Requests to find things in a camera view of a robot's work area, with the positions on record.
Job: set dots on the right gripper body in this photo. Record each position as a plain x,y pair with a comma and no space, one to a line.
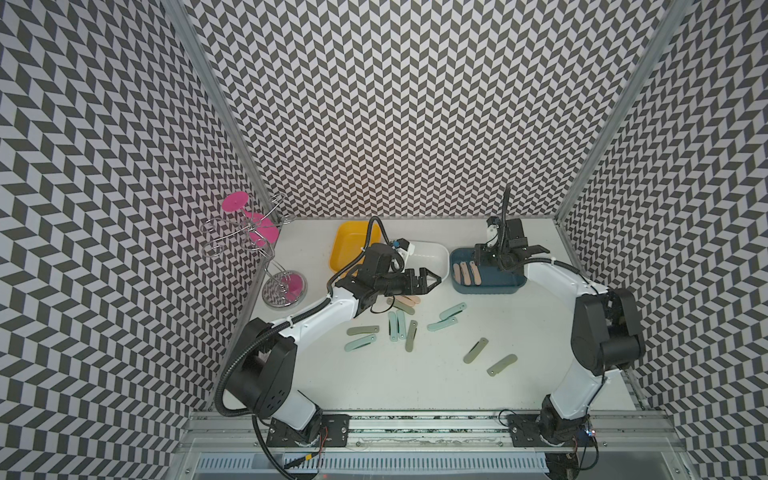
492,253

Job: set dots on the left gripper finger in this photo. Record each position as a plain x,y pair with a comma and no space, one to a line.
424,285
424,274

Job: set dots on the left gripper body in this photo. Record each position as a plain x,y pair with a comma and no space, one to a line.
395,281

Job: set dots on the dark teal storage box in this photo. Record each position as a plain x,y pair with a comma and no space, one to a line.
494,280

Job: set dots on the pink knife diagonal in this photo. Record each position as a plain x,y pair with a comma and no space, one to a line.
477,279

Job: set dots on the pink knife vertical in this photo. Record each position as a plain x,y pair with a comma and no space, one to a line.
467,278

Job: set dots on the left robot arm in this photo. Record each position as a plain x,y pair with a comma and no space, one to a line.
258,379

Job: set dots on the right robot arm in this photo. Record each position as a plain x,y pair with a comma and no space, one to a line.
606,333

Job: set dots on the white storage box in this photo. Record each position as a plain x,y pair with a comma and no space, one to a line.
429,255

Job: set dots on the yellow storage box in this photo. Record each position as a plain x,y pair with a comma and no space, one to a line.
348,243

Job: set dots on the upper pink knife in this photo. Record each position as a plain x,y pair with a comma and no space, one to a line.
413,298

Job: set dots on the olive knife under pink pair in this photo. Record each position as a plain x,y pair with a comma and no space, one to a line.
410,310

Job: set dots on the mint knife centre left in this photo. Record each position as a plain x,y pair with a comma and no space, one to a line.
393,326

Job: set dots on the mint knife middle right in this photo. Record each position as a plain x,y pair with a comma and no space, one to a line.
440,325

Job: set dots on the olive knife centre vertical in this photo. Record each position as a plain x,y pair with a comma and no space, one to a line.
410,336

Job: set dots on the mint knife centre right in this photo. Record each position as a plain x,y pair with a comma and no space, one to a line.
401,325

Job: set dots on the olive knife left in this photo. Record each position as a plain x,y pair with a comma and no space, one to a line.
363,330

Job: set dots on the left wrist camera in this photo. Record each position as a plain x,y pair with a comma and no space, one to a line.
402,247

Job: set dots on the wire rack with pink discs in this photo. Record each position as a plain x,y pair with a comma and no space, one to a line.
243,227

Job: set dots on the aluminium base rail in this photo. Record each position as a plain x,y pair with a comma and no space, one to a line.
619,431

